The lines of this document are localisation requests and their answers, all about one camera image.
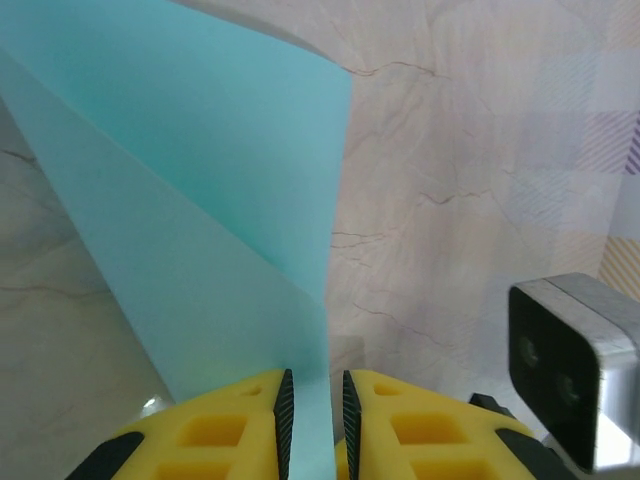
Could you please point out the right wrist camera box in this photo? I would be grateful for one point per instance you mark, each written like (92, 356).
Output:
(575, 350)

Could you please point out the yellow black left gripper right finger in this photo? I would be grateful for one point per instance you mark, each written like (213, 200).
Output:
(380, 417)

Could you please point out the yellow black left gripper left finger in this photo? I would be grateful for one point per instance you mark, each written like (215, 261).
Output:
(165, 442)

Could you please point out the teal paper sheet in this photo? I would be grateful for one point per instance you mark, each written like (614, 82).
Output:
(200, 175)

